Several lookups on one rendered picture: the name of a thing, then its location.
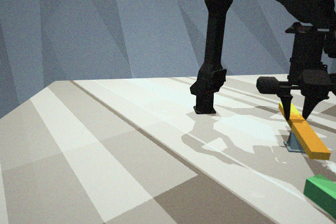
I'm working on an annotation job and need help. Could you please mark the green rectangular bar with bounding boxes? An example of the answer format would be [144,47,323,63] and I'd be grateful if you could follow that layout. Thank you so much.
[303,174,336,219]

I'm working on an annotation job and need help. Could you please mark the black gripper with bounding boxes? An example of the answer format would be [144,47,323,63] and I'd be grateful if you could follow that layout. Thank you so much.
[256,55,329,121]

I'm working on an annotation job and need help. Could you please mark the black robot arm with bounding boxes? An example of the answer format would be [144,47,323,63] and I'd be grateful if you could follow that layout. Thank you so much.
[190,0,336,114]

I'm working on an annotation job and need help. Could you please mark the yellow long bar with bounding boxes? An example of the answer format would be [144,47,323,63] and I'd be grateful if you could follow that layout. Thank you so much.
[278,103,331,160]

